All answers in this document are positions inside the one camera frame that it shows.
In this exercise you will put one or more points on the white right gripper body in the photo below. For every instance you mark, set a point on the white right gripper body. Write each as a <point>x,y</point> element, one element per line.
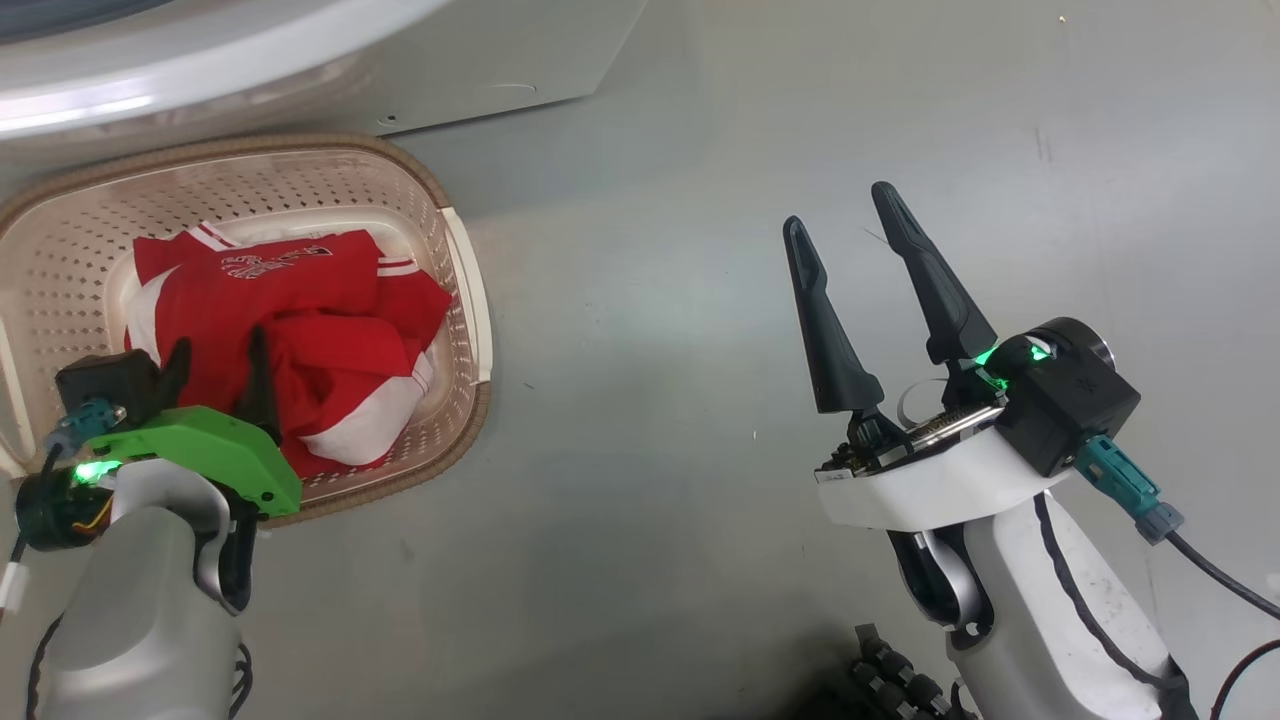
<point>930,485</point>

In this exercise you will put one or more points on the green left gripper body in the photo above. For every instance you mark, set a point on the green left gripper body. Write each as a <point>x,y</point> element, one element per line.
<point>220,445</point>

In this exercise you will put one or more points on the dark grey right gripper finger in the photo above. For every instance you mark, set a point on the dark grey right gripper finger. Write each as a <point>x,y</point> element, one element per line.
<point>945,300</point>
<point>835,340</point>

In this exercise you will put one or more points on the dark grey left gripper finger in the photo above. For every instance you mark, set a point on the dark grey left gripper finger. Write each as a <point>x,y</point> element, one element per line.
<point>260,395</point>
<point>172,375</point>

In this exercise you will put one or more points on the red and white garment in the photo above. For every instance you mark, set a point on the red and white garment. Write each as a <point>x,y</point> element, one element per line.
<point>320,340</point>

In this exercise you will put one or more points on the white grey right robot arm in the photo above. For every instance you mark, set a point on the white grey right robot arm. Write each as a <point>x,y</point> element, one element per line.
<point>1040,620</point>

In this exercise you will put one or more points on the right gripper black motor cylinder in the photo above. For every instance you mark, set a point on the right gripper black motor cylinder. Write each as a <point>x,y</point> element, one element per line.
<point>1085,340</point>

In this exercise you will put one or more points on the gripper black motor cylinder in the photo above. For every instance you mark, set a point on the gripper black motor cylinder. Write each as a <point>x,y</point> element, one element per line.
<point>1085,340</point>
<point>50,510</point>

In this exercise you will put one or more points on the left gripper black motor cylinder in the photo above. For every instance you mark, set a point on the left gripper black motor cylinder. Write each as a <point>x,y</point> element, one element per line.
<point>50,510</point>

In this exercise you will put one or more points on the cream perforated laundry basket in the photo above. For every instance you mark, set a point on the cream perforated laundry basket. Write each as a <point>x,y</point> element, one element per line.
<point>420,230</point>

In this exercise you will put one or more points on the white washing machine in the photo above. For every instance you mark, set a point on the white washing machine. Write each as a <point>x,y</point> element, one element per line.
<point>400,60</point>

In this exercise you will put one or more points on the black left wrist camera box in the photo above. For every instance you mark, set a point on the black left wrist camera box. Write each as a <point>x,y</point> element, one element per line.
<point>105,385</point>

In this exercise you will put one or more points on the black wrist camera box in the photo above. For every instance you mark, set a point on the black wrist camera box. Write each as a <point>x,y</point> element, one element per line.
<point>105,385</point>
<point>1070,410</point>

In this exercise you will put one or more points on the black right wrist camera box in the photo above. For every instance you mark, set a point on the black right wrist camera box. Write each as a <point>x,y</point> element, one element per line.
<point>1070,410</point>

